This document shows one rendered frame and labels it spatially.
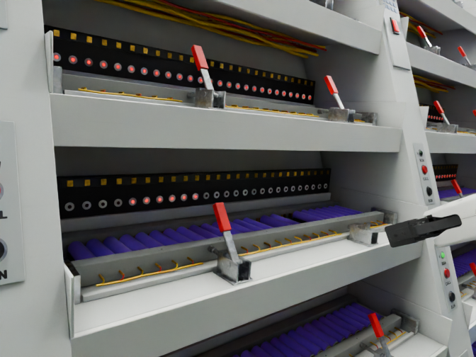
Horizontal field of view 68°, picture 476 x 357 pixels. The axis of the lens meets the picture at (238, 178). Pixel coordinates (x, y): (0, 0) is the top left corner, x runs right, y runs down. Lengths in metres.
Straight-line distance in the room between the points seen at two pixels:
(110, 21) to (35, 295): 0.45
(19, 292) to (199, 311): 0.16
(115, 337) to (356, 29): 0.63
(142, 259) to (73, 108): 0.17
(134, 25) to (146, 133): 0.32
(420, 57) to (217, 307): 0.75
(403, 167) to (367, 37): 0.26
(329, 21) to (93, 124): 0.45
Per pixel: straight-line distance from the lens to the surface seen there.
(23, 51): 0.36
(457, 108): 1.47
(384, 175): 0.77
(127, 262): 0.41
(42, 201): 0.32
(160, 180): 0.53
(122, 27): 0.66
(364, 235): 0.60
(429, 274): 0.76
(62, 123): 0.35
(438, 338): 0.79
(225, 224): 0.42
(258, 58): 0.81
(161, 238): 0.48
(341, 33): 0.70
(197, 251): 0.44
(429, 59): 1.00
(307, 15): 0.63
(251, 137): 0.45
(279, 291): 0.44
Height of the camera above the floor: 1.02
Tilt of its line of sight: 7 degrees up
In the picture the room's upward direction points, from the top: 8 degrees counter-clockwise
